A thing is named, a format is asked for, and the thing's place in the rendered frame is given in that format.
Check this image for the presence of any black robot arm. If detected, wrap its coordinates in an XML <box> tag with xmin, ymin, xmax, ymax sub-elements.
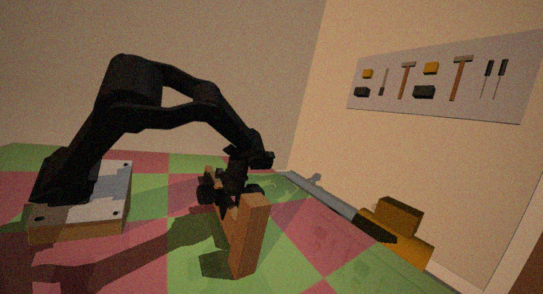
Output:
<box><xmin>28</xmin><ymin>53</ymin><xmax>275</xmax><ymax>207</ymax></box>

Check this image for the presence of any dark brown wooden post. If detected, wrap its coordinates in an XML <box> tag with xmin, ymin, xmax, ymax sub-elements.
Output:
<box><xmin>228</xmin><ymin>192</ymin><xmax>272</xmax><ymax>280</ymax></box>

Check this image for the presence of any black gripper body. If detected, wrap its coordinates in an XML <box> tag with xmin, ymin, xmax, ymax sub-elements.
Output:
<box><xmin>196</xmin><ymin>168</ymin><xmax>265</xmax><ymax>205</ymax></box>

